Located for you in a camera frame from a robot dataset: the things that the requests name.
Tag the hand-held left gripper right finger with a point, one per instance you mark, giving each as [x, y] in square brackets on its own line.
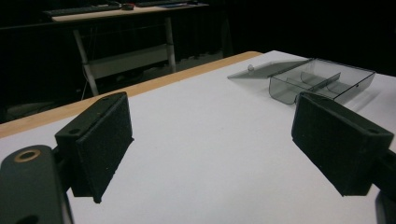
[333, 143]

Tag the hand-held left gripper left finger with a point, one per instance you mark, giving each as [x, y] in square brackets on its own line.
[99, 146]

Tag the black keyboard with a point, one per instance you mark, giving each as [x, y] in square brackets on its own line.
[77, 10]

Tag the dark computer mouse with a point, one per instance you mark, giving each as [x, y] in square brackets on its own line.
[127, 6]

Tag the smoky transparent plastic compartment box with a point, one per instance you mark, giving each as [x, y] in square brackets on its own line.
[314, 81]

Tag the white-legged desk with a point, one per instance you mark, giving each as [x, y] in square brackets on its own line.
[124, 40]

